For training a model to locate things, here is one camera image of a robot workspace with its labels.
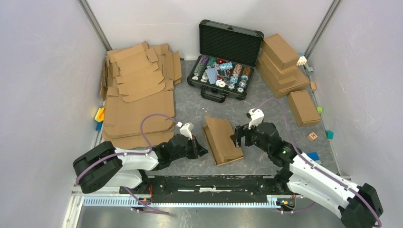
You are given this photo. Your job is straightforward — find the wooden letter H block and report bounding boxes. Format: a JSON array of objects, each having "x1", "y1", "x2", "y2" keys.
[{"x1": 307, "y1": 132, "x2": 318, "y2": 142}]

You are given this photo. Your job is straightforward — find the blue green stacked bricks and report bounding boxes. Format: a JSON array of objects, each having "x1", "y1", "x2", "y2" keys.
[{"x1": 307, "y1": 152, "x2": 322, "y2": 164}]

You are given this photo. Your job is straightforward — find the orange yellow toy block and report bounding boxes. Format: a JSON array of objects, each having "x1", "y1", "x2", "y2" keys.
[{"x1": 94, "y1": 107, "x2": 105, "y2": 123}]

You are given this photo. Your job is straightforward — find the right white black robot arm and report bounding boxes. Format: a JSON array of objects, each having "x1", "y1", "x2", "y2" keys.
[{"x1": 231, "y1": 122, "x2": 384, "y2": 228}]

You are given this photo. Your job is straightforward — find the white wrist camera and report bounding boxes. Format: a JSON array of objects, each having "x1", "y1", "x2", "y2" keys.
[
  {"x1": 247, "y1": 109, "x2": 264, "y2": 129},
  {"x1": 176, "y1": 122, "x2": 194, "y2": 140}
]

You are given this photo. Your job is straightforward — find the black poker chip case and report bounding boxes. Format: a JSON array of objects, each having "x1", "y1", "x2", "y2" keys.
[{"x1": 187, "y1": 19, "x2": 264, "y2": 103}]

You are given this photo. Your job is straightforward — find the teal cube block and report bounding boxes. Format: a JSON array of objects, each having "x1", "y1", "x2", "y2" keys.
[{"x1": 325, "y1": 130, "x2": 334, "y2": 140}]

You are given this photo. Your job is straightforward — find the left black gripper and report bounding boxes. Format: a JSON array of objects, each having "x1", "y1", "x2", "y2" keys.
[{"x1": 171, "y1": 135, "x2": 208, "y2": 161}]

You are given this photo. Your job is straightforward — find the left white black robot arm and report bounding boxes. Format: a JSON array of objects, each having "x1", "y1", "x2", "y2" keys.
[{"x1": 73, "y1": 134, "x2": 208, "y2": 194}]

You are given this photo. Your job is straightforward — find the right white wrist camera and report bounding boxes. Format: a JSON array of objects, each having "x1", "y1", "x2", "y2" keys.
[{"x1": 247, "y1": 109, "x2": 264, "y2": 129}]

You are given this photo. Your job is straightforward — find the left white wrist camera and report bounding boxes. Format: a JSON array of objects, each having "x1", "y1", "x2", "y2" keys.
[{"x1": 176, "y1": 122, "x2": 194, "y2": 140}]

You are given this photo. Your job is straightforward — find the stack of flat cardboard blanks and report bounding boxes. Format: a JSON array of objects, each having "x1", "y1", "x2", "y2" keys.
[{"x1": 100, "y1": 42, "x2": 182, "y2": 149}]

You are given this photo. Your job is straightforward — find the white blue toy brick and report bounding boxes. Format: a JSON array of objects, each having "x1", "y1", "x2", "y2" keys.
[{"x1": 296, "y1": 54, "x2": 307, "y2": 66}]

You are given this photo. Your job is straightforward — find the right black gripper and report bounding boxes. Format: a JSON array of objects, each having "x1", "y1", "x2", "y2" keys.
[{"x1": 229, "y1": 120, "x2": 270, "y2": 154}]

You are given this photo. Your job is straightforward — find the single folded cardboard box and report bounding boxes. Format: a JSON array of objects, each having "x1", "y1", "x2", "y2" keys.
[{"x1": 287, "y1": 90, "x2": 321, "y2": 127}]

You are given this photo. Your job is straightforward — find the small wooden cube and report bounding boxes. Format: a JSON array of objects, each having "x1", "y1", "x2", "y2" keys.
[{"x1": 310, "y1": 82, "x2": 317, "y2": 92}]

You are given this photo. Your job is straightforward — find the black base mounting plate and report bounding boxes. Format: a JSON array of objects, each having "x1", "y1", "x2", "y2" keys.
[{"x1": 131, "y1": 175, "x2": 292, "y2": 204}]

